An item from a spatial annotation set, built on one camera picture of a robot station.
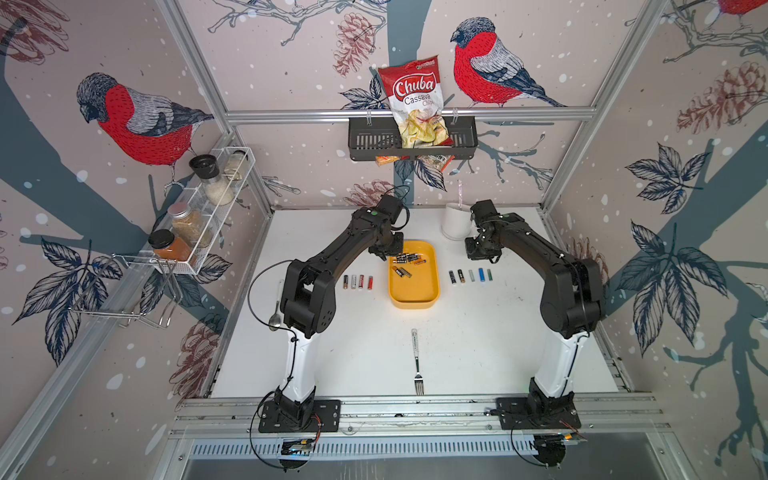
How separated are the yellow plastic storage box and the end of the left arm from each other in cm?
15

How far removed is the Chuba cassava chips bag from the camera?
2.73 ft

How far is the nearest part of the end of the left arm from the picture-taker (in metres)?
0.71

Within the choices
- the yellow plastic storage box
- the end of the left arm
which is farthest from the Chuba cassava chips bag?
the yellow plastic storage box

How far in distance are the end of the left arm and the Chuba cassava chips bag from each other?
0.74 feet

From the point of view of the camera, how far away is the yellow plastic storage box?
93 centimetres

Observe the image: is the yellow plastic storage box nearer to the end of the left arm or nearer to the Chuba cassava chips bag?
the end of the left arm
